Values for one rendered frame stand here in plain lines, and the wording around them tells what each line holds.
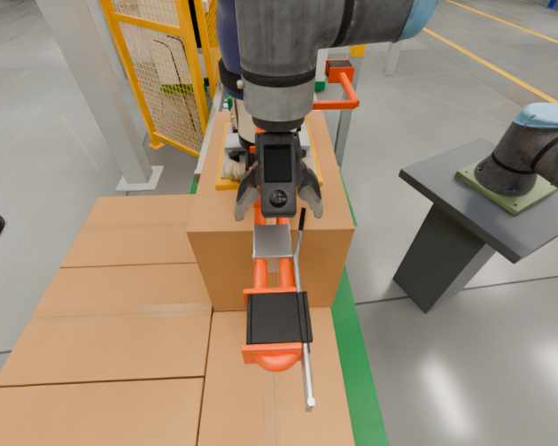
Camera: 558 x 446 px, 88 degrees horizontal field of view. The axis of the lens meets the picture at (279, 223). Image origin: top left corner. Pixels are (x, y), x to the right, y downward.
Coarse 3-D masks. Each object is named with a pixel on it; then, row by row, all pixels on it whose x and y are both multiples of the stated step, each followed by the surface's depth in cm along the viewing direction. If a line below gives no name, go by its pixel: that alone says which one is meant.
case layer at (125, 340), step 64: (128, 256) 111; (192, 256) 111; (64, 320) 94; (128, 320) 94; (192, 320) 94; (320, 320) 94; (0, 384) 81; (64, 384) 81; (128, 384) 81; (192, 384) 81; (256, 384) 81; (320, 384) 81
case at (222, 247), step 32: (320, 128) 99; (320, 160) 86; (224, 192) 76; (192, 224) 69; (224, 224) 69; (320, 224) 69; (352, 224) 69; (224, 256) 74; (320, 256) 75; (224, 288) 86; (320, 288) 88
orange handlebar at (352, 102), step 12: (348, 84) 90; (348, 96) 86; (324, 108) 82; (336, 108) 83; (348, 108) 83; (264, 264) 44; (288, 264) 44; (264, 276) 43; (288, 276) 43; (264, 360) 35; (276, 360) 35; (288, 360) 35; (276, 372) 35
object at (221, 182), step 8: (224, 128) 95; (232, 128) 90; (224, 136) 92; (224, 144) 89; (224, 152) 85; (232, 152) 80; (240, 152) 85; (224, 160) 82; (240, 160) 82; (216, 176) 78; (224, 176) 77; (216, 184) 76; (224, 184) 76; (232, 184) 76
